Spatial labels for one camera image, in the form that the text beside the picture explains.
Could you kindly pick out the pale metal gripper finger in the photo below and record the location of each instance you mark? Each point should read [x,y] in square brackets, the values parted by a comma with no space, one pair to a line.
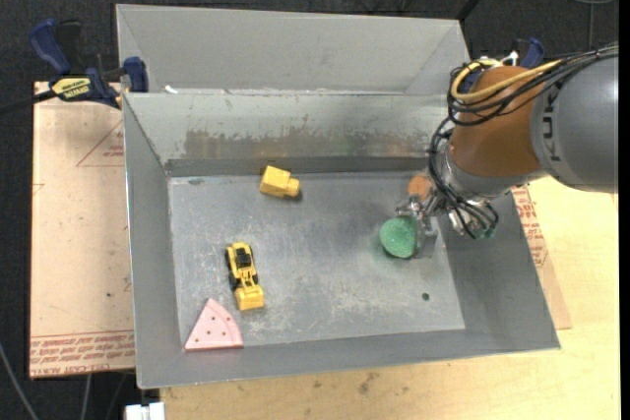
[428,243]
[404,208]

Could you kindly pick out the orange ball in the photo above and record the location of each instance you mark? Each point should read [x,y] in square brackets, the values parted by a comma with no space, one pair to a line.
[418,186]

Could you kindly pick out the green foam ball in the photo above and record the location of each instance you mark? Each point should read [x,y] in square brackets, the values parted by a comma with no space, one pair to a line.
[397,238]

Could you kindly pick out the grey metal bin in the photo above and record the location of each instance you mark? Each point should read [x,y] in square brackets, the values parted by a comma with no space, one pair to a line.
[315,251]

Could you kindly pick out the yellow toy block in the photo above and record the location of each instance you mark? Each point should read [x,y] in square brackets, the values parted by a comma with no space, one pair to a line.
[278,182]

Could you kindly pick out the yellow toy loader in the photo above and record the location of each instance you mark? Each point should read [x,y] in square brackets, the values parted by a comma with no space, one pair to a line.
[243,275]

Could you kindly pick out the pink triangular wedge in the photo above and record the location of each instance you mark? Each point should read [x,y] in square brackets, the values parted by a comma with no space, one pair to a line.
[212,329]

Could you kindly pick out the brown cardboard board, red print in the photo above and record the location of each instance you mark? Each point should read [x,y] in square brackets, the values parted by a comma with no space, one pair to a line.
[79,231]

